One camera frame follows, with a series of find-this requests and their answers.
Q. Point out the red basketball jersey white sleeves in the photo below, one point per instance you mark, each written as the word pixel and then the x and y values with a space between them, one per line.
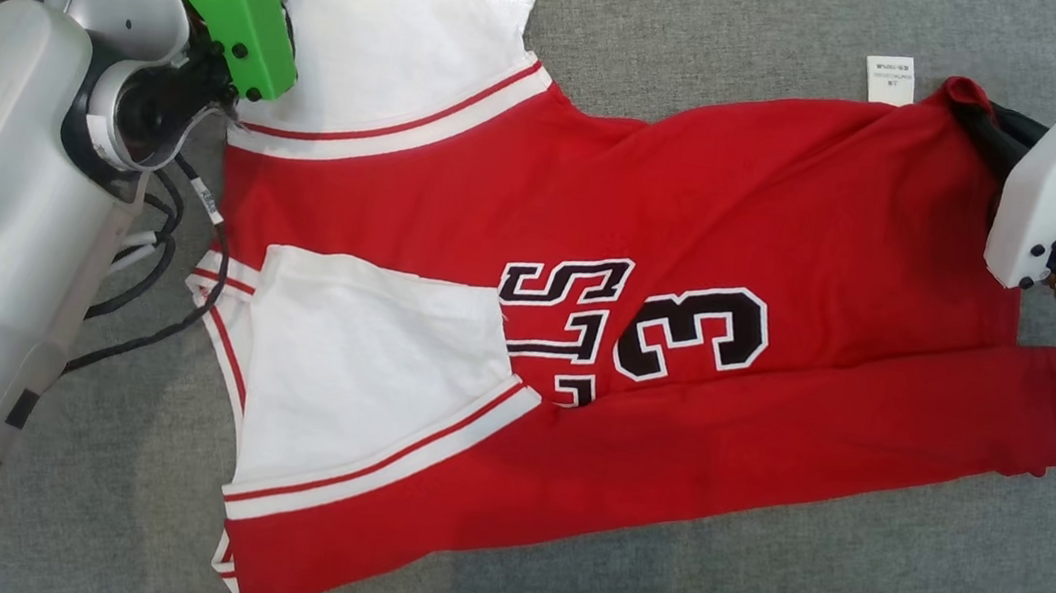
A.
pixel 700 207

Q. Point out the grey fabric sofa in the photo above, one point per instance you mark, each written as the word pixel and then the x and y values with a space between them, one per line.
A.
pixel 624 6

